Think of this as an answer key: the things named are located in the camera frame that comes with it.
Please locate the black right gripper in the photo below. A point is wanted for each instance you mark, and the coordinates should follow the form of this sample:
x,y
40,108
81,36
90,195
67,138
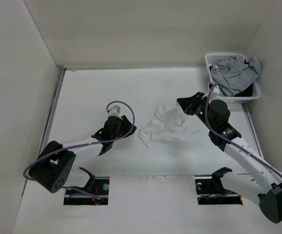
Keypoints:
x,y
189,104

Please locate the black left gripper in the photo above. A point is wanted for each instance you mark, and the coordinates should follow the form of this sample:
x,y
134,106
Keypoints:
x,y
127,126

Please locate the white tank top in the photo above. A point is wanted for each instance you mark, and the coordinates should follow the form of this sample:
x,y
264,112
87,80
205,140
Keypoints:
x,y
164,126

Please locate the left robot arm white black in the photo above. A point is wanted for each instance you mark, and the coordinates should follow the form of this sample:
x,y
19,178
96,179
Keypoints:
x,y
53,166

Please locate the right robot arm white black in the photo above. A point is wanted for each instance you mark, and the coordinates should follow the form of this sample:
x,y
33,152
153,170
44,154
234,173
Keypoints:
x,y
264,188

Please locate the grey tank top in basket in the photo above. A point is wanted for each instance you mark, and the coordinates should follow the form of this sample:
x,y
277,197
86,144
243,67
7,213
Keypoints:
x,y
235,75

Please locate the white plastic laundry basket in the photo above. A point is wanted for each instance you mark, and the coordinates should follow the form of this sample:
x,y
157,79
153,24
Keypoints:
x,y
211,57

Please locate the black garment in basket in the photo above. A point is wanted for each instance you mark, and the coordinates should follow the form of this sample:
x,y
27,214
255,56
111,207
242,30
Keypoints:
x,y
248,92

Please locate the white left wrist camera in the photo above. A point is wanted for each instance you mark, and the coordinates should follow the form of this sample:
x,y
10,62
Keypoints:
x,y
114,111

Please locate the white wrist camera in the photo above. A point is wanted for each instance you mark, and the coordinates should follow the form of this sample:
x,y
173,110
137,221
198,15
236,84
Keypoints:
x,y
114,111
213,89

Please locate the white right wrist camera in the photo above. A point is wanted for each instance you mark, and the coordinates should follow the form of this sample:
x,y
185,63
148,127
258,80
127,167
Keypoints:
x,y
213,89

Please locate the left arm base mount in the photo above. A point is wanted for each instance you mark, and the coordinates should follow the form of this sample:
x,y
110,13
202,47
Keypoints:
x,y
84,188

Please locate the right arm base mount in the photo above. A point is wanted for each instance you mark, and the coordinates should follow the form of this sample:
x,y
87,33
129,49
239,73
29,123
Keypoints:
x,y
210,190

